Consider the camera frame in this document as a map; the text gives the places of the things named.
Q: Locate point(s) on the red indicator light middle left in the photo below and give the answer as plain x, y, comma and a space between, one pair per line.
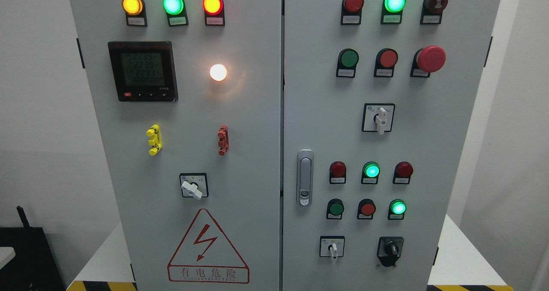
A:
337, 173

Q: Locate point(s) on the red push button upper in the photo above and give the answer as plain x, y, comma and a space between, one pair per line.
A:
386, 60

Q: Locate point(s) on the red push button lower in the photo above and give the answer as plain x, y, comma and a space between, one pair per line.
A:
366, 209

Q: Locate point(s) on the red push button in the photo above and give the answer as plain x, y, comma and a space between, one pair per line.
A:
386, 60
366, 209

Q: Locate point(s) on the white glowing lamp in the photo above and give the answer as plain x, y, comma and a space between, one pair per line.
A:
218, 72

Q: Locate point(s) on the silver door handle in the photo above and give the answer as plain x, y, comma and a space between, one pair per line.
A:
304, 180

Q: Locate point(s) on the white rotary switch lower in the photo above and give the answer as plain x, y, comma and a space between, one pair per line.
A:
331, 247

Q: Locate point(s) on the green indicator light left door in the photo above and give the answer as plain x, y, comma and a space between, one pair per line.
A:
175, 12

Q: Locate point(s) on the green indicator light top right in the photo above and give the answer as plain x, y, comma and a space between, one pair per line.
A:
392, 11

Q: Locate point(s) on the black digital power meter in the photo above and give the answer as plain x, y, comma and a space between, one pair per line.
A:
143, 71

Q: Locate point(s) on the white rotary switch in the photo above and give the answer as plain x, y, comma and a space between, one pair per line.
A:
331, 247
378, 117

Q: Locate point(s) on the green push button upper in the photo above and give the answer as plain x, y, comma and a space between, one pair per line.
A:
346, 64

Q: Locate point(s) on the red indicator light middle right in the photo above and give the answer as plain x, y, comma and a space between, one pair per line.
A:
402, 173

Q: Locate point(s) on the white rotary switch upper right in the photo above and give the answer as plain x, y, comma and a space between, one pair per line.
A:
378, 117

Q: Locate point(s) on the green indicator light middle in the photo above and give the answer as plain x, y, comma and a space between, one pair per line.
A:
370, 173

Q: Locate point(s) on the yellow indicator light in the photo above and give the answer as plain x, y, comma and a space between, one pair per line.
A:
135, 12

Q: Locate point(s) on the red-orange indicator light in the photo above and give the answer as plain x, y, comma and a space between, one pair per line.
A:
214, 12

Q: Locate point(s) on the white rotary switch left door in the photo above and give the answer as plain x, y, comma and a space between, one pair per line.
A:
194, 185

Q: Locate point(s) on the dark red buzzer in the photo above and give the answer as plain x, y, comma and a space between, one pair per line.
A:
432, 11

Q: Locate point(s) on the red plastic clip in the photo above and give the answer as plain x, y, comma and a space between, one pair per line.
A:
223, 141

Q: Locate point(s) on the black selector knob switch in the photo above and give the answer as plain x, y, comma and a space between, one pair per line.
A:
389, 250

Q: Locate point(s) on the black box with antenna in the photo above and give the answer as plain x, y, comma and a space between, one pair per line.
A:
33, 267

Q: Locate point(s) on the yellow plastic clip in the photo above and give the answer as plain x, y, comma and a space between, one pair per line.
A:
154, 141

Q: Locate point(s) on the red indicator light top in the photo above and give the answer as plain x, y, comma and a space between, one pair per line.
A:
351, 12

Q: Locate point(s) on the green push button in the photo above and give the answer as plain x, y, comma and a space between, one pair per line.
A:
346, 64
335, 209

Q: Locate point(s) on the red electric hazard sign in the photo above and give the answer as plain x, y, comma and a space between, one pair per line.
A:
205, 254

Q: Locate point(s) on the green push button lower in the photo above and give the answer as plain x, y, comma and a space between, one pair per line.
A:
335, 209

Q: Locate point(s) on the grey cabinet door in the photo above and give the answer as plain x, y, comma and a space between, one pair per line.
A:
324, 113
244, 184

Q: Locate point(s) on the red indicator light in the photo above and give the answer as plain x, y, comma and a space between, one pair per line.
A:
402, 173
351, 12
337, 173

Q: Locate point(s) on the green indicator light lower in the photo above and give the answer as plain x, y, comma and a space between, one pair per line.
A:
396, 210

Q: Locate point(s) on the red emergency stop button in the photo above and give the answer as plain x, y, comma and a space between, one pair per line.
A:
427, 60

